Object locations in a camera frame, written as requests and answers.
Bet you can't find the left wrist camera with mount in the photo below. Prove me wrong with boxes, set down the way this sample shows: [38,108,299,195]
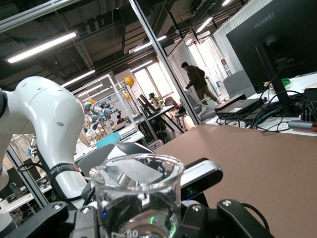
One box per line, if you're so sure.
[179,158,223,199]

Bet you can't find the grey office chair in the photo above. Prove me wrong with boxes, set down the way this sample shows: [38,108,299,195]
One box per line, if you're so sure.
[173,93,216,124]

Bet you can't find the silver hub with orange end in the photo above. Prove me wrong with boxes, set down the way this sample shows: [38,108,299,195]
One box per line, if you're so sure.
[288,120,317,134]

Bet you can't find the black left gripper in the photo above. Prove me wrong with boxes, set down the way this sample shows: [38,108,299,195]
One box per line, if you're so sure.
[182,192,209,208]

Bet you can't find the black power adapter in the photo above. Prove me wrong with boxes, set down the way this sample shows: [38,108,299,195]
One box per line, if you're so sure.
[298,88,317,122]

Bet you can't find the black Huawei monitor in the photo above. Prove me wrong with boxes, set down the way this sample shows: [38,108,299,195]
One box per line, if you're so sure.
[225,0,317,118]

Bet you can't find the clear glass beaker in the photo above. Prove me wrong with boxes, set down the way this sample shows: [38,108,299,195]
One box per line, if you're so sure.
[89,153,185,238]

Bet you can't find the grey chair back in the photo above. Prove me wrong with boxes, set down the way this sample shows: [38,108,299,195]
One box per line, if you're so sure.
[78,143,116,172]

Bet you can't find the aluminium frame post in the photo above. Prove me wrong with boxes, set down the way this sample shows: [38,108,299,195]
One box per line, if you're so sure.
[128,0,202,126]
[6,145,50,208]

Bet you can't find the large yellow hard hat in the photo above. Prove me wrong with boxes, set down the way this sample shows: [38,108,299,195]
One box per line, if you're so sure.
[123,76,136,88]

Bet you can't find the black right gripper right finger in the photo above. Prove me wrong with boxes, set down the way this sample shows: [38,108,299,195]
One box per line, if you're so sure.
[174,199,275,238]

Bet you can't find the teal box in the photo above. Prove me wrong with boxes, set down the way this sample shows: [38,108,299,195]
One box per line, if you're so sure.
[95,131,121,149]

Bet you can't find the long ceiling light strip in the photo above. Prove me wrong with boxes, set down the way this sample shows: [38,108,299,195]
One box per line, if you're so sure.
[7,32,77,64]
[60,69,96,88]
[130,60,154,73]
[133,35,167,52]

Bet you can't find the black desk cable bundle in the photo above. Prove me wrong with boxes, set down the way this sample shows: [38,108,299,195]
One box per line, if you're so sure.
[215,74,317,134]

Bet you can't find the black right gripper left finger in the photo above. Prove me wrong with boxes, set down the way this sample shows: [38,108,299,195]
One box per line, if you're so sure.
[9,201,100,238]

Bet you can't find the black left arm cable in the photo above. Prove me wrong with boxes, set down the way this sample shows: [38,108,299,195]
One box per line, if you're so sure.
[17,162,86,202]

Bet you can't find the brown table mat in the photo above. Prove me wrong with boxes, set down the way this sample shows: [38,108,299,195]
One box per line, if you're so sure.
[153,123,317,238]

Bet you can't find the flat black device box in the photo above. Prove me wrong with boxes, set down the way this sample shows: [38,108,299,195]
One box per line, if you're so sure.
[214,93,264,118]

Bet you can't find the person in olive hoodie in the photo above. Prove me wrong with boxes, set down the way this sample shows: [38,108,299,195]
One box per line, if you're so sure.
[182,61,226,105]

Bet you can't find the red white printed box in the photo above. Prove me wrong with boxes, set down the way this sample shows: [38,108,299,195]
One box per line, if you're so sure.
[146,139,164,152]

